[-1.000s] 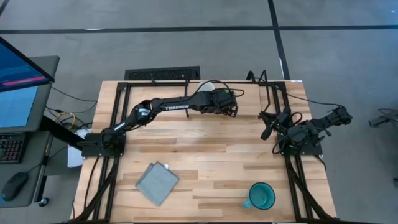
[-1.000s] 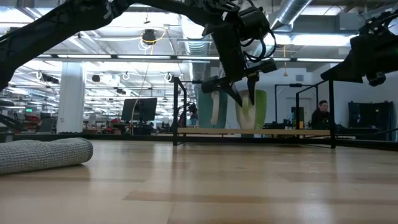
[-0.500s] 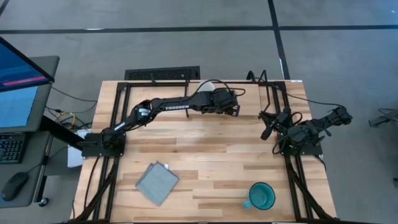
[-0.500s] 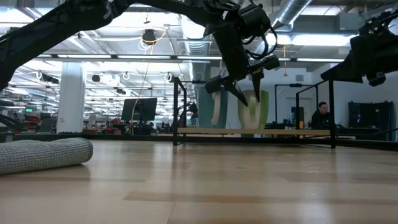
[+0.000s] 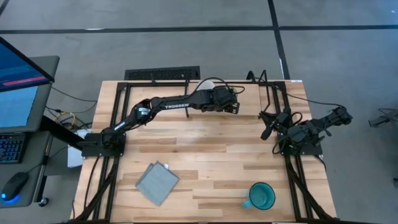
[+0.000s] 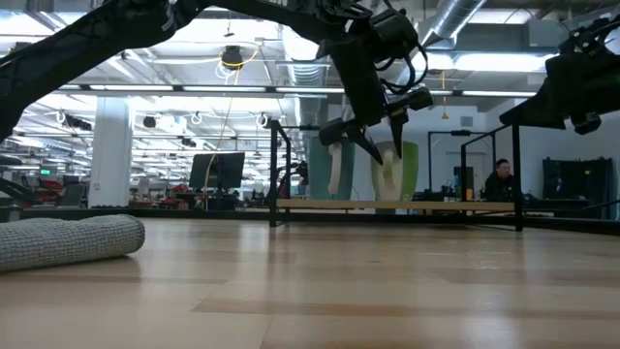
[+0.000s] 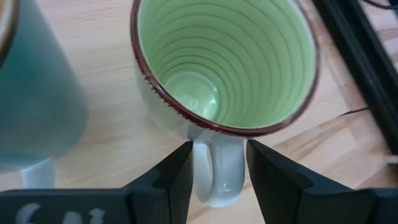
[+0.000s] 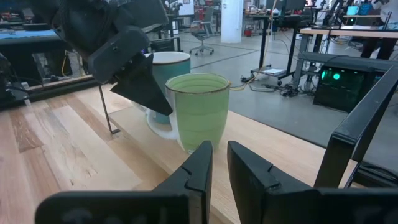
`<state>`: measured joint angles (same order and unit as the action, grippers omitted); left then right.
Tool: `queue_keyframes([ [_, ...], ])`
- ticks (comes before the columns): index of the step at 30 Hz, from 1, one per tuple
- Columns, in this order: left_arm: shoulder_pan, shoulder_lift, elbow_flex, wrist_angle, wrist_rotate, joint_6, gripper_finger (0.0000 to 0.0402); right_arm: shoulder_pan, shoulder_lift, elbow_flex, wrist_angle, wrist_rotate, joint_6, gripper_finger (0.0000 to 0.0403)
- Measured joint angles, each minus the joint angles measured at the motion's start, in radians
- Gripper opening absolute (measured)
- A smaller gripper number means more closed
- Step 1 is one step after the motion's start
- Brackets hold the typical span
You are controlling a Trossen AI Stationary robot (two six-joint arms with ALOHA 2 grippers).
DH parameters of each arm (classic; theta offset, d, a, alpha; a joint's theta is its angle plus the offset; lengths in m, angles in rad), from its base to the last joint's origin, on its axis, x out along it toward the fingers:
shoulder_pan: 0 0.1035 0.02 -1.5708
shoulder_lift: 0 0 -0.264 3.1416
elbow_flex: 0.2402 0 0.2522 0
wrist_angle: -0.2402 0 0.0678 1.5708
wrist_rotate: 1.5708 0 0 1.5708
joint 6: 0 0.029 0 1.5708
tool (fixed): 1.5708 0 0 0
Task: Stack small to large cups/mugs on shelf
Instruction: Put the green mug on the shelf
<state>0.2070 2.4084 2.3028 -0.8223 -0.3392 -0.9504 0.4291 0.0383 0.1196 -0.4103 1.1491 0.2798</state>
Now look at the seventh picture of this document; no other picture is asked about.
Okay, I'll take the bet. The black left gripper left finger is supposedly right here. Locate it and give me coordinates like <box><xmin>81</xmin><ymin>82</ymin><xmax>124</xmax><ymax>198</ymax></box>
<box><xmin>123</xmin><ymin>140</ymin><xmax>195</xmax><ymax>224</ymax></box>

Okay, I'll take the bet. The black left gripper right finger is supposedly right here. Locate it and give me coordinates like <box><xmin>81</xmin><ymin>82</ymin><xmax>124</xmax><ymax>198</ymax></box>
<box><xmin>246</xmin><ymin>139</ymin><xmax>377</xmax><ymax>224</ymax></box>

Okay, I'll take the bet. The teal ceramic mug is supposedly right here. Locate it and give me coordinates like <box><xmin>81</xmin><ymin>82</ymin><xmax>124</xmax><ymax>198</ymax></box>
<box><xmin>0</xmin><ymin>0</ymin><xmax>90</xmax><ymax>189</ymax></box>

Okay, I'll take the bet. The green ceramic mug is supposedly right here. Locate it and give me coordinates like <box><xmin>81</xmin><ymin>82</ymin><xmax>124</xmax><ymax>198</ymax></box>
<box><xmin>129</xmin><ymin>0</ymin><xmax>322</xmax><ymax>209</ymax></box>

